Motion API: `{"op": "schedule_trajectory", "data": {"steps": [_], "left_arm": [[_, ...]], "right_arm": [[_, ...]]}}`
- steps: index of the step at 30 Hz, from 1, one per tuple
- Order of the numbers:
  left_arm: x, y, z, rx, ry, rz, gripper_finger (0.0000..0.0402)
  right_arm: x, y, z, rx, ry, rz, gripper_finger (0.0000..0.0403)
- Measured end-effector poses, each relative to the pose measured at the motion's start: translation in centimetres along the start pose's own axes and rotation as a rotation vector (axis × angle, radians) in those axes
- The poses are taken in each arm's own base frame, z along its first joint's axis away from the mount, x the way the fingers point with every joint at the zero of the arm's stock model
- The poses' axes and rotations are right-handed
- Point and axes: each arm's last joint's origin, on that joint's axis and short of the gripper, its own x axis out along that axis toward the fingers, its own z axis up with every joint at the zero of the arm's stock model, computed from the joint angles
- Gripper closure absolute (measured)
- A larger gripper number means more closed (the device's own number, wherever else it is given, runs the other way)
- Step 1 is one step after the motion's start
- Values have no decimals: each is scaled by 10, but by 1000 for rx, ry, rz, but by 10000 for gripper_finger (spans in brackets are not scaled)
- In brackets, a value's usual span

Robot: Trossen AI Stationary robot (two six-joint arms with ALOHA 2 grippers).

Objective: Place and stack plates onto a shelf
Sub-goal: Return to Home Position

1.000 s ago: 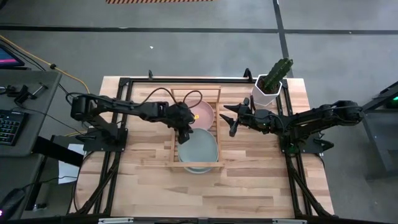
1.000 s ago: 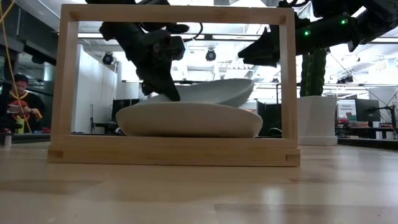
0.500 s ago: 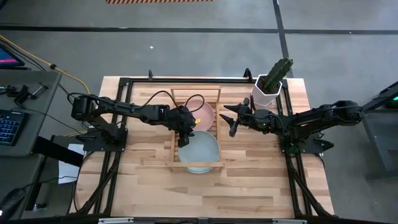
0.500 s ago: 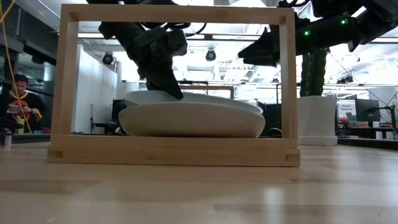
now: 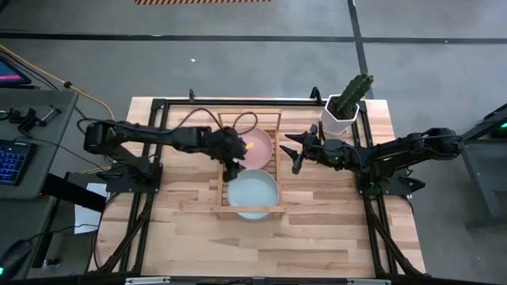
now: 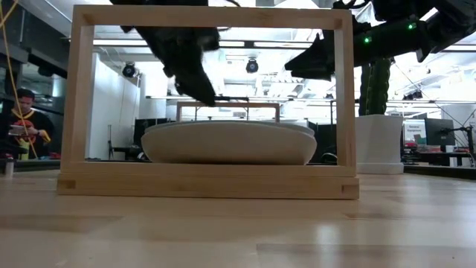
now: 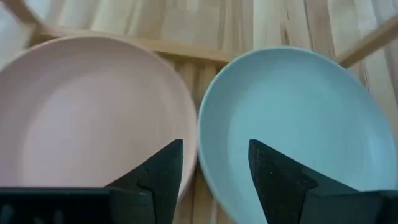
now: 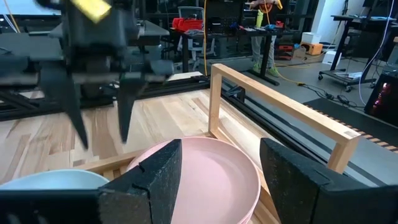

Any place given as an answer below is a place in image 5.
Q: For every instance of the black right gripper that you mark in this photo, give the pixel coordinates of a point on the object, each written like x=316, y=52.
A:
x=326, y=152

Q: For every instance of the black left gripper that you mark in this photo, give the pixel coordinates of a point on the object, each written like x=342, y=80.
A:
x=227, y=144

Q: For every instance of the pink round plate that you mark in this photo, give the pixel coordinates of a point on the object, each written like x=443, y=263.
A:
x=259, y=150

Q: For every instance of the pale round plate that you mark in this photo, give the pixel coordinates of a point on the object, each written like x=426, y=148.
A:
x=253, y=194

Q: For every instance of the light wooden shelf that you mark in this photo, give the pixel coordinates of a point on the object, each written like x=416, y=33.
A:
x=253, y=210

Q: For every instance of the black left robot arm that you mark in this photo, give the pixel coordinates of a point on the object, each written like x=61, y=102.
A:
x=138, y=136

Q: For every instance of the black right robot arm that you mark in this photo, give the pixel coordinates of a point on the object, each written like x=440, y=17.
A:
x=396, y=152

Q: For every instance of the white hexagonal plant pot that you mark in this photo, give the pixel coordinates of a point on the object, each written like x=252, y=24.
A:
x=336, y=123

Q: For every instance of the green cactus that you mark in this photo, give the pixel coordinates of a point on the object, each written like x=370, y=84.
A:
x=352, y=95

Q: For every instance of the white paper sheet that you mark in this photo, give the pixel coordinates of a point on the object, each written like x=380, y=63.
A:
x=87, y=215

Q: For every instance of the grey side desk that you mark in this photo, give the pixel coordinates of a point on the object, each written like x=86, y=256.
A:
x=51, y=142

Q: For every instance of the black equipment stand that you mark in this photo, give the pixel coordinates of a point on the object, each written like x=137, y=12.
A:
x=487, y=166

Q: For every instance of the black desk clamp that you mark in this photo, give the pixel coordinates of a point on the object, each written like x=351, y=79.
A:
x=33, y=116

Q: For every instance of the backlit black keyboard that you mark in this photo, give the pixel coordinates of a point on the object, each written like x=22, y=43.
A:
x=12, y=162

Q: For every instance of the black computer mouse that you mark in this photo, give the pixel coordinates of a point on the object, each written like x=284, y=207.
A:
x=14, y=257

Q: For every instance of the laptop screen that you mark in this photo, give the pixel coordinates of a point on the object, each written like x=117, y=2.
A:
x=10, y=73

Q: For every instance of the black frame clamp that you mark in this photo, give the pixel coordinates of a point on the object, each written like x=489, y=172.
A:
x=192, y=95
x=315, y=95

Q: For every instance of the black table frame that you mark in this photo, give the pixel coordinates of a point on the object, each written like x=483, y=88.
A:
x=237, y=103

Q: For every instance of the silver table bracket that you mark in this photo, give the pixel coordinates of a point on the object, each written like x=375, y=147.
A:
x=147, y=280
x=369, y=282

